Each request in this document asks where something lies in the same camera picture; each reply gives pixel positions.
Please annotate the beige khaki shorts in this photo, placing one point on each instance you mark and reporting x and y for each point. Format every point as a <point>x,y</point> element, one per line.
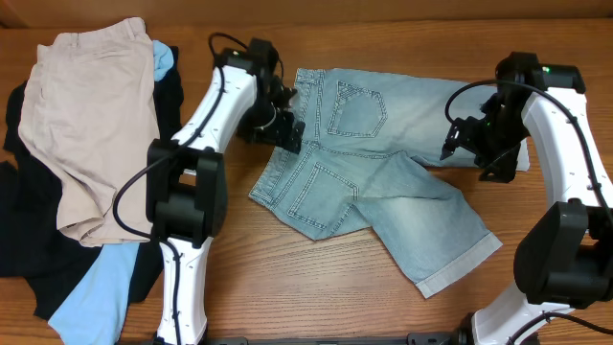
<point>88,115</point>

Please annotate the light blue shirt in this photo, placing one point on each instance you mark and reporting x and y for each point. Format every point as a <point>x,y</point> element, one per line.
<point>94,311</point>

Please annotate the black garment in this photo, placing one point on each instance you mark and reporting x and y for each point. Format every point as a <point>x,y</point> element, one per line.
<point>31,245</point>

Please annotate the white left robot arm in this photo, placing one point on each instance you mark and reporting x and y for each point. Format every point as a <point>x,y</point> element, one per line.
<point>186,183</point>

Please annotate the light blue denim shorts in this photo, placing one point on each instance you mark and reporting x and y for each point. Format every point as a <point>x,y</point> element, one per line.
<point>370,142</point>

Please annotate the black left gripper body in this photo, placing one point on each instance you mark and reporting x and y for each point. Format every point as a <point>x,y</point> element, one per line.
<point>283,128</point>

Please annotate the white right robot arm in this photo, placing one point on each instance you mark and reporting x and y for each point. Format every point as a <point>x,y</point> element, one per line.
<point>564,264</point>

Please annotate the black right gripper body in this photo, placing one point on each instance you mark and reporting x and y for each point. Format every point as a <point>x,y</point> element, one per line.
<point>497,144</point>

